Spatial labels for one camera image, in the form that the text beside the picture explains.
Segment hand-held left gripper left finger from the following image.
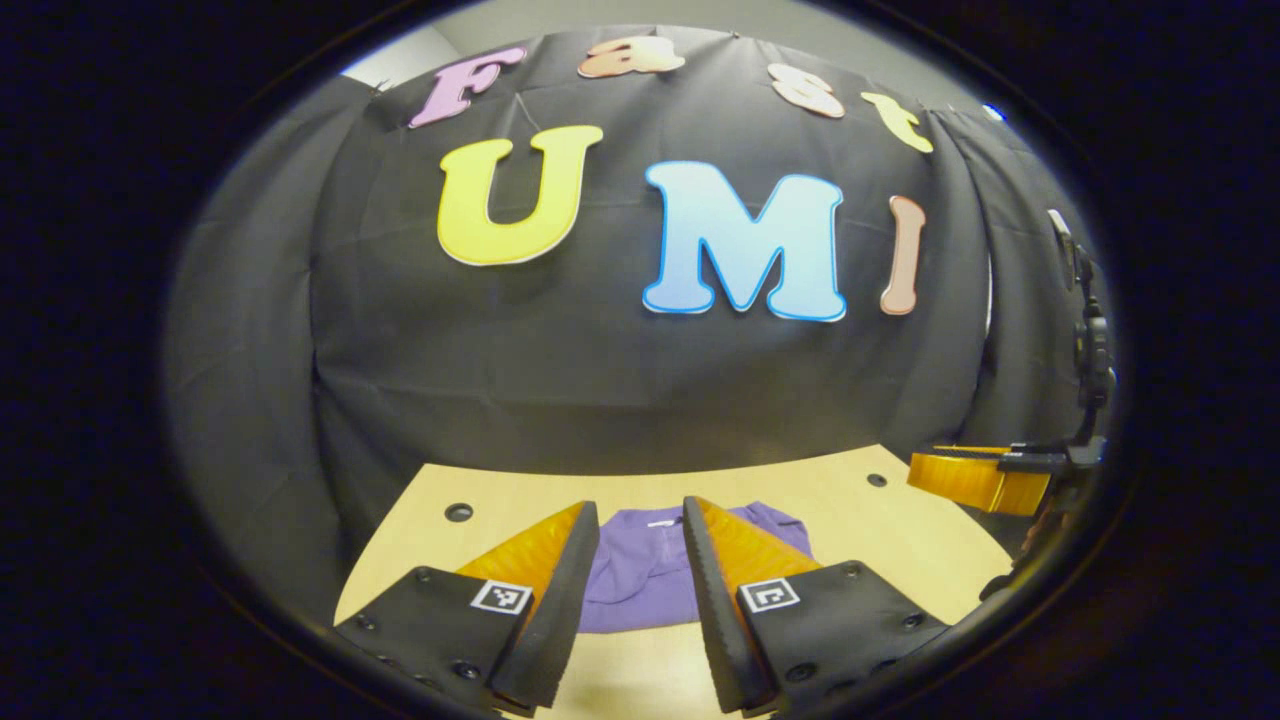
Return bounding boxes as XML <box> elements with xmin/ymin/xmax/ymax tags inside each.
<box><xmin>335</xmin><ymin>500</ymin><xmax>601</xmax><ymax>713</ymax></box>

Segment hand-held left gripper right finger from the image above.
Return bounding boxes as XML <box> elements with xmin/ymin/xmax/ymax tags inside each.
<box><xmin>682</xmin><ymin>495</ymin><xmax>951</xmax><ymax>716</ymax></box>

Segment purple shirt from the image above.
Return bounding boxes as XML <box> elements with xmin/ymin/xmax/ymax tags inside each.
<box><xmin>578</xmin><ymin>500</ymin><xmax>813</xmax><ymax>636</ymax></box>

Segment black backdrop cloth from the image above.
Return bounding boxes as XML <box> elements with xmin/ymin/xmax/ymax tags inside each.
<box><xmin>165</xmin><ymin>25</ymin><xmax>1111</xmax><ymax>626</ymax></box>

